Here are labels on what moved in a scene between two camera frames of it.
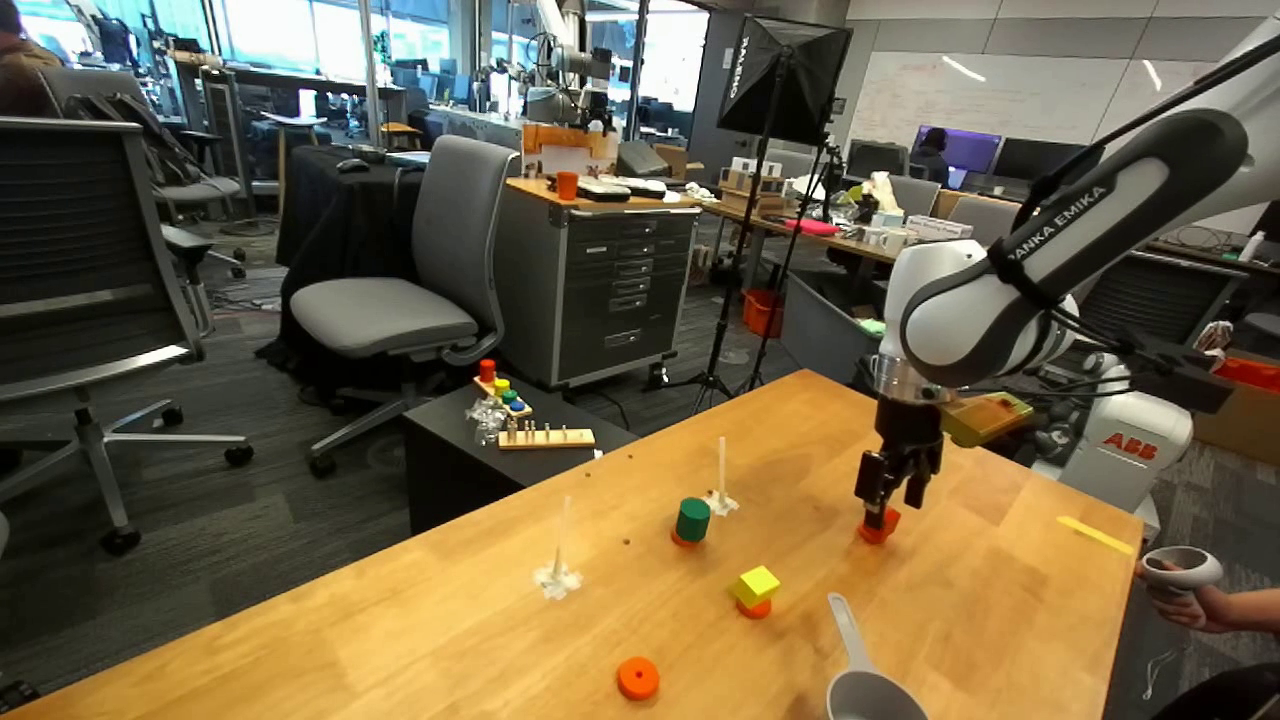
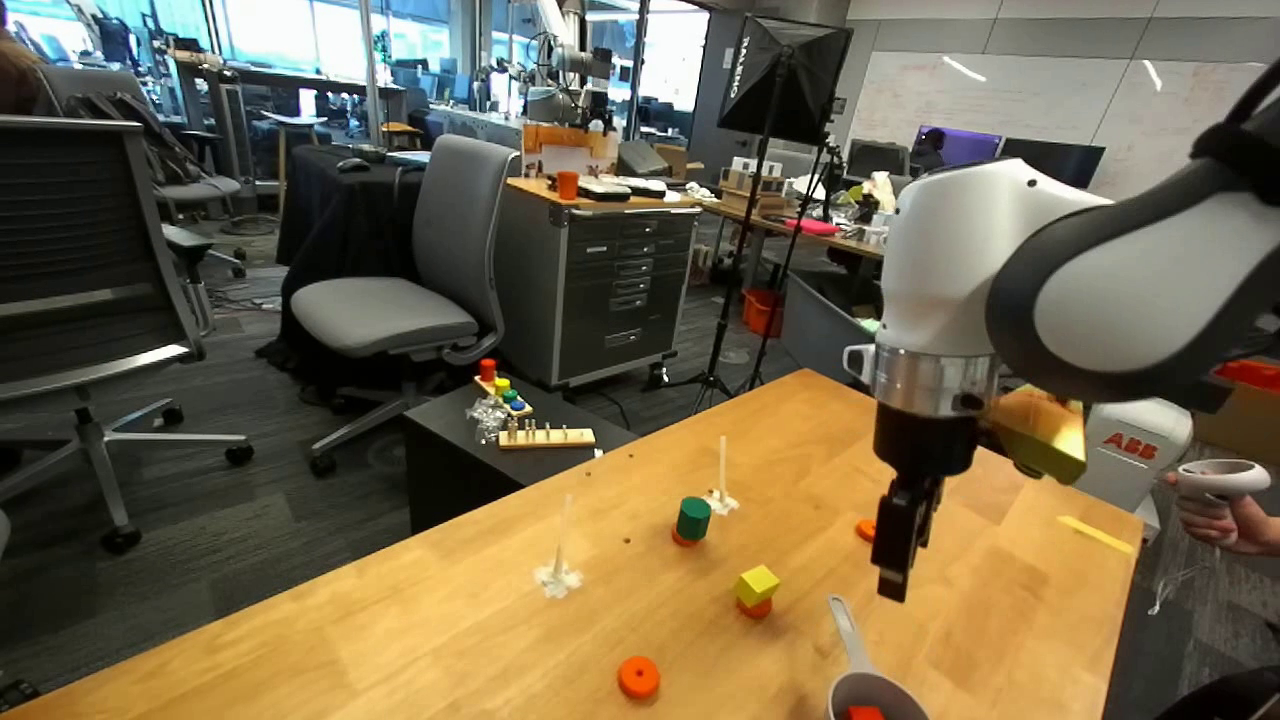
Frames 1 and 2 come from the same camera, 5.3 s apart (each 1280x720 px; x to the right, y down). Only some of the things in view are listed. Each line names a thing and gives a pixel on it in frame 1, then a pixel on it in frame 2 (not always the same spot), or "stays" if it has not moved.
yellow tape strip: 1094,532 stays
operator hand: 1212,610 to 1233,523
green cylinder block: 693,517 stays
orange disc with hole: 636,676 stays
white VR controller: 1179,568 to 1226,475
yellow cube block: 758,586 stays
